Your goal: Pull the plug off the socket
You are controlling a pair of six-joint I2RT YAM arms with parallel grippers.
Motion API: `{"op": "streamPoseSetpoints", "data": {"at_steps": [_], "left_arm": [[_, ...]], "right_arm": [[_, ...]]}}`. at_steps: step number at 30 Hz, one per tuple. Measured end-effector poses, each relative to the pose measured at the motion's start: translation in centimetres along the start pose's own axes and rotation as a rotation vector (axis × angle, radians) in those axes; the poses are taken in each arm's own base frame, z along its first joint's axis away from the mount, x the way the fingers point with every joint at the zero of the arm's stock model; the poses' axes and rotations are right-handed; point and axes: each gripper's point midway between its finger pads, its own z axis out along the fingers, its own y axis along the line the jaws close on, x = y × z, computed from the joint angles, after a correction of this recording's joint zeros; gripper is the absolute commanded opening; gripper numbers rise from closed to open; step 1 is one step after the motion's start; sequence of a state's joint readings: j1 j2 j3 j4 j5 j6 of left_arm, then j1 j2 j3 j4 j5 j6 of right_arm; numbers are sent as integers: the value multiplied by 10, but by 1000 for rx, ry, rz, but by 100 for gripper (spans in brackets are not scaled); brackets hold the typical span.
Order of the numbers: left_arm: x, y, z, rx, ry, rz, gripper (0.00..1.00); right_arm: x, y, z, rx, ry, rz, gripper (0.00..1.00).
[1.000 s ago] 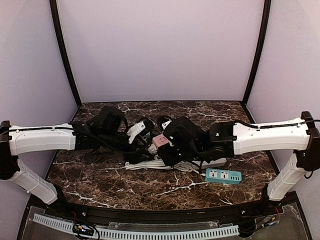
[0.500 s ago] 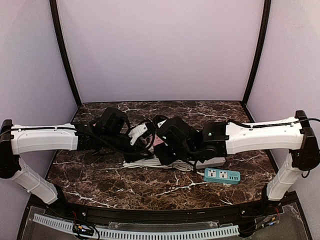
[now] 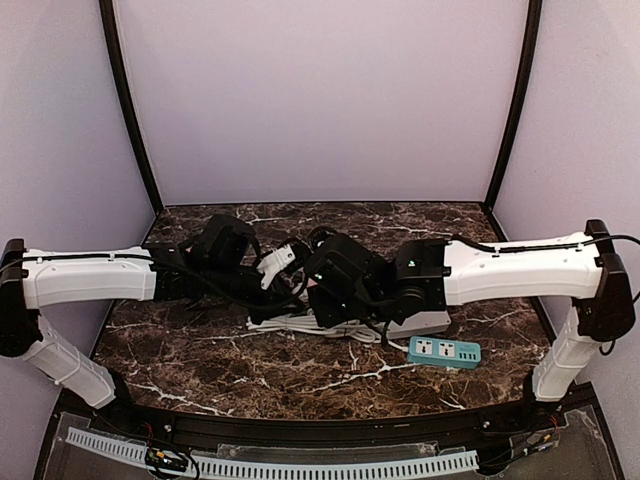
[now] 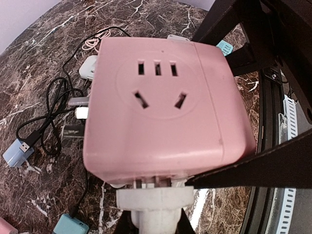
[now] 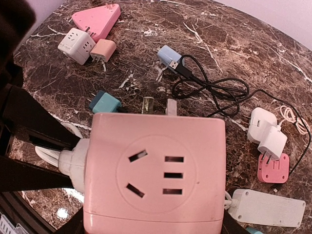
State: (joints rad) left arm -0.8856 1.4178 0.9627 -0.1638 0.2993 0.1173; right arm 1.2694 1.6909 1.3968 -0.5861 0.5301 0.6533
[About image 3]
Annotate white power cable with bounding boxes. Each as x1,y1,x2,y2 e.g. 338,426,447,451
245,307,409,351

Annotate white power strip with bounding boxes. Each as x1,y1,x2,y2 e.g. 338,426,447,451
387,311,451,340

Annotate teal power strip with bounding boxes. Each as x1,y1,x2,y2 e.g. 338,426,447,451
407,336,482,369

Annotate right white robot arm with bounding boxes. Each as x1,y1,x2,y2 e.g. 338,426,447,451
304,220,636,403

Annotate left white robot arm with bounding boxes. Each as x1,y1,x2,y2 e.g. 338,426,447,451
1,215,303,409

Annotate small circuit board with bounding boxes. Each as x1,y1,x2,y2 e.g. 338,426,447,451
144,448,189,472

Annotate white slotted cable duct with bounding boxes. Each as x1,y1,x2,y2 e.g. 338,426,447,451
65,427,479,480

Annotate left black frame post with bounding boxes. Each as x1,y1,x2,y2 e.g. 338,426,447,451
98,0,164,216

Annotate black frame post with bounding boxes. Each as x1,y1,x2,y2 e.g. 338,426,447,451
98,0,164,216
483,0,543,214

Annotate right black frame post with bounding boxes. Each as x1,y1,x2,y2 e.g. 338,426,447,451
483,0,543,214

